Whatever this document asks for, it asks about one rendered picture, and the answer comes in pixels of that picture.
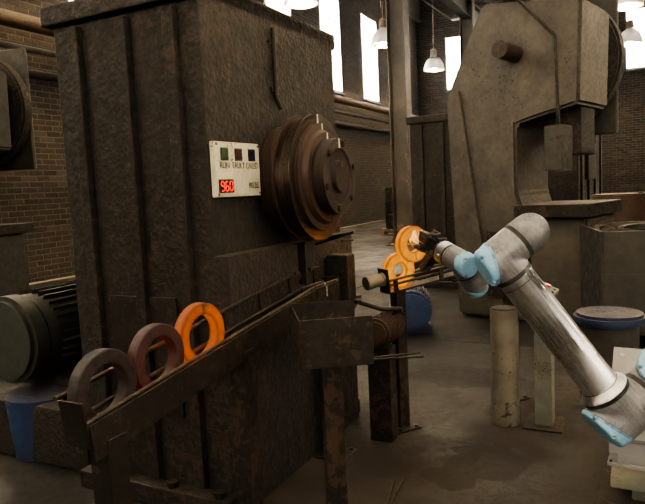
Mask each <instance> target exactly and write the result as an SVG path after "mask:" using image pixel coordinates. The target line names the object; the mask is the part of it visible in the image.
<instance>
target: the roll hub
mask: <svg viewBox="0 0 645 504"><path fill-rule="evenodd" d="M338 139H340V138H332V139H324V140H323V141H321V142H320V143H319V145H318V146H317V148H316V151H315V154H314V157H313V163H312V183H313V190H314V194H315V197H316V200H317V202H318V204H319V206H320V208H321V209H322V210H323V211H324V212H325V213H327V214H330V215H332V214H344V213H346V212H347V211H348V209H349V208H350V206H351V204H352V202H353V201H351V199H350V197H351V195H354V194H355V186H356V173H355V170H353V169H352V164H354V160H353V157H352V154H351V151H350V149H349V147H348V145H347V144H346V143H345V147H342V146H341V141H343V140H342V139H340V148H339V142H338ZM328 150H332V156H328ZM326 184H330V190H326ZM338 206H342V212H338Z"/></svg>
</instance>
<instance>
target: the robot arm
mask: <svg viewBox="0 0 645 504"><path fill-rule="evenodd" d="M435 232H437V233H436V234H435ZM549 236H550V227H549V224H548V223H547V221H546V220H545V219H544V218H543V217H542V216H540V215H538V214H536V213H525V214H522V215H520V216H518V217H516V218H515V219H514V220H512V221H511V222H510V223H509V224H507V225H506V226H505V227H504V228H503V229H502V230H500V231H499V232H498V233H497V234H495V235H494V236H493V237H492V238H491V239H489V240H488V241H487V242H486V243H483V244H482V246H481V247H480V248H479V249H478V250H477V251H476V252H475V253H474V255H473V254H472V253H470V252H467V251H465V250H463V249H461V248H460V247H458V246H456V245H454V244H452V243H450V242H448V241H447V238H445V237H443V236H441V233H440V232H438V231H436V230H434V229H433V232H427V231H425V230H424V231H423V230H420V231H419V234H418V237H417V233H416V231H415V230H414V231H413V233H412V236H411V238H410V239H409V241H410V243H411V246H412V247H413V248H415V249H417V250H419V251H420V252H423V253H427V256H426V257H425V259H424V260H423V262H422V263H421V265H420V266H419V268H420V270H421V272H427V271H430V270H431V268H432V267H433V265H434V264H435V262H436V261H437V262H439V263H440V264H442V265H444V266H445V267H447V268H449V269H450V270H452V271H453V273H454V275H455V276H456V278H457V280H458V281H459V283H460V285H461V286H462V289H463V291H464V292H465V293H466V294H467V295H468V296H470V297H474V298H476V297H480V296H482V295H484V294H485V293H486V292H487V291H488V287H489V286H488V284H490V285H491V286H498V287H499V288H500V289H502V291H503V292H504V293H505V295H506V296H507V297H508V298H509V300H510V301H511V302H512V303H513V305H514V306H515V307H516V308H517V310H518V311H519V312H520V314H521V315H522V316H523V317H524V319H525V320H526V321H527V322H528V324H529V325H530V326H531V328H532V329H533V330H534V331H535V333H536V334H537V335H538V336H539V338H540V339H541V340H542V342H543V343H544V344H545V345H546V347H547V348H548V349H549V350H550V352H551V353H552V354H553V356H554V357H555V358H556V359H557V361H558V362H559V363H560V364H561V366H562V367H563V368H564V370H565V371H566V372H567V373H568V375H569V376H570V377H571V378H572V380H573V381H574V382H575V384H576V385H577V386H578V387H579V389H580V390H581V391H582V395H581V401H582V403H583V404H584V405H585V407H586V408H585V409H583V411H582V413H581V414H582V416H583V418H584V419H585V420H586V421H587V422H588V423H589V424H590V425H591V426H592V427H593V428H594V429H595V430H596V431H597V432H598V433H599V434H600V435H601V436H603V437H604V438H605V439H606V440H608V441H609V442H610V443H612V444H613V445H615V446H617V447H624V446H625V445H627V444H628V443H630V442H631V441H634V439H635V438H636V437H637V436H639V435H640V434H641V433H642V432H643V431H645V349H644V350H642V351H641V352H640V354H639V356H638V358H637V360H636V366H635V367H633V368H632V369H631V370H630V371H629V372H627V373H626V374H625V375H624V374H623V373H620V372H614V371H613V370H612V369H611V368H610V366H609V365H608V364H607V362H606V361H605V360H604V359H603V357H602V356H601V355H600V353H599V352H598V351H597V350H596V348H595V347H594V346H593V345H592V343H591V342H590V341H589V339H588V338H587V337H586V336H585V334H584V333H583V332H582V330H581V329H580V328H579V327H578V325H577V324H576V323H575V322H574V320H573V319H572V318H571V316H570V315H569V314H568V313H567V311H566V310H565V309H564V307H563V306H562V305H561V304H560V302H559V301H558V300H557V298H556V297H555V296H554V295H553V293H552V292H551V291H550V290H549V288H548V287H547V286H546V284H545V283H544V282H543V281H542V279H541V278H540V277H539V275H538V274H537V273H536V272H535V270H534V269H533V268H532V265H531V264H530V262H529V261H528V258H530V257H531V256H532V255H533V254H534V253H536V252H537V251H538V250H539V249H540V248H541V247H543V246H544V245H545V244H546V242H547V241H548V239H549Z"/></svg>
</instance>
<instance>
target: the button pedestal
mask: <svg viewBox="0 0 645 504"><path fill-rule="evenodd" d="M548 288H549V290H550V291H551V292H552V293H553V295H554V296H555V297H557V294H558V292H559V289H558V288H555V287H552V286H551V287H548ZM534 375H535V413H529V415H528V417H527V419H526V421H525V424H524V426H523V429H525V430H533V431H541V432H548V433H556V434H562V433H563V429H564V426H565V423H566V420H567V417H563V416H555V388H554V356H553V354H552V353H551V352H550V350H549V349H548V348H547V347H546V345H545V344H544V343H543V342H542V340H541V339H540V338H539V336H538V335H537V334H536V333H535V331H534Z"/></svg>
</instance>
